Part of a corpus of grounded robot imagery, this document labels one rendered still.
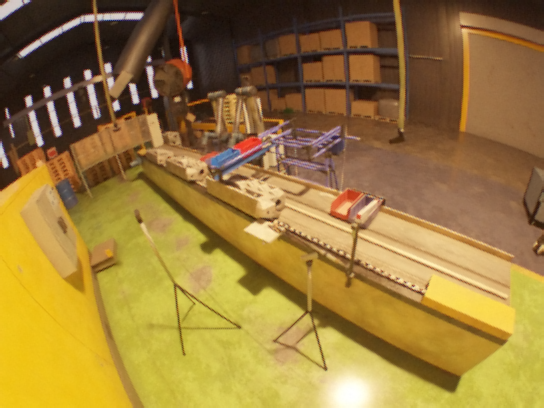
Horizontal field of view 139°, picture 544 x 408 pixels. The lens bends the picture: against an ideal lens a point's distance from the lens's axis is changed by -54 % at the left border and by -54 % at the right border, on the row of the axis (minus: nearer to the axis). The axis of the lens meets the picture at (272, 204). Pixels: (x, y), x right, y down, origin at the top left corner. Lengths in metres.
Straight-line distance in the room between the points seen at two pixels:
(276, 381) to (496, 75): 11.72
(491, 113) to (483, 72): 1.77
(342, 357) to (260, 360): 0.72
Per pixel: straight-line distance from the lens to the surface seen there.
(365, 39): 10.82
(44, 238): 2.37
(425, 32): 11.72
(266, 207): 1.99
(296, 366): 2.10
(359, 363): 2.14
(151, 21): 9.32
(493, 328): 1.71
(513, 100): 11.65
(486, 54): 11.53
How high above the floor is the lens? 2.01
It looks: 32 degrees down
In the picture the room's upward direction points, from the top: 8 degrees counter-clockwise
